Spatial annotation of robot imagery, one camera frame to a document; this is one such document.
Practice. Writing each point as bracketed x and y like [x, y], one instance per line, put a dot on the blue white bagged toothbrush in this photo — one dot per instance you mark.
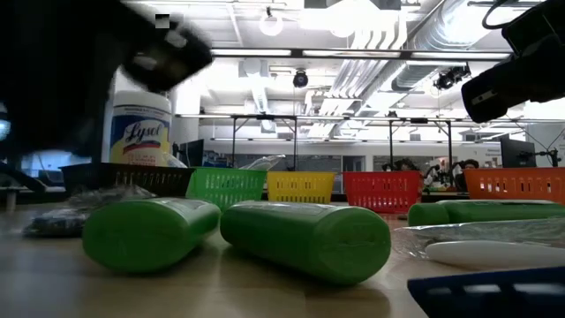
[174, 161]
[262, 162]

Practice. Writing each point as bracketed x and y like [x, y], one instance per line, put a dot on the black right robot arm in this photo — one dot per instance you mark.
[543, 26]

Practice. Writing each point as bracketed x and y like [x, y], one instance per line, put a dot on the black monitor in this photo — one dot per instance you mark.
[516, 152]
[192, 153]

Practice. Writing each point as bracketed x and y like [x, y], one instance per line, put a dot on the Lysol wipes canister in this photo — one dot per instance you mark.
[139, 132]

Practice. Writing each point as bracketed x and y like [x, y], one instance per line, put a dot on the round pendant lamp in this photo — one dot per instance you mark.
[271, 26]

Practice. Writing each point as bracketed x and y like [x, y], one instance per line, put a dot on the orange plastic basket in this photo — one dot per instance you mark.
[512, 185]

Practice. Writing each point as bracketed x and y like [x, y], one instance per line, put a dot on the black plastic basket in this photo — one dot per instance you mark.
[132, 179]

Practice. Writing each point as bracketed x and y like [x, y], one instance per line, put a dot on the green shampoo bottle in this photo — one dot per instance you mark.
[485, 212]
[145, 234]
[304, 240]

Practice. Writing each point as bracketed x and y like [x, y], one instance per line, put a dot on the green plastic basket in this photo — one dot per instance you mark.
[225, 185]

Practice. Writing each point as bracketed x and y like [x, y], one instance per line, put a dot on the large window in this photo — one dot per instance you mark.
[48, 161]

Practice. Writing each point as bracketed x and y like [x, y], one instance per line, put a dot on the overhead LED light bar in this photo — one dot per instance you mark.
[353, 54]

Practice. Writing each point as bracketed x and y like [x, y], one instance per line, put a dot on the red plastic basket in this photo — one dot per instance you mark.
[381, 190]

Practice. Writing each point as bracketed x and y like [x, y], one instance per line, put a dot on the red white bagged toothbrush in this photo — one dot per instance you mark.
[485, 255]

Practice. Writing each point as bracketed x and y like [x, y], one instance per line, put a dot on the yellow plastic basket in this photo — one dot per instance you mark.
[300, 185]

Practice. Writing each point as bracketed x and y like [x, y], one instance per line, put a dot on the clear bag with black contents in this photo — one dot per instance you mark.
[57, 221]

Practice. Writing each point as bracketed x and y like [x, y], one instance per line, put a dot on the blue disposable razor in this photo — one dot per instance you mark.
[441, 300]

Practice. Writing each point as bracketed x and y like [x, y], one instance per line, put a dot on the black ceiling camera cluster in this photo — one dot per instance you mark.
[448, 79]

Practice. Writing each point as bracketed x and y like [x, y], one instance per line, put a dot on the black overhead camera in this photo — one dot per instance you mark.
[300, 79]

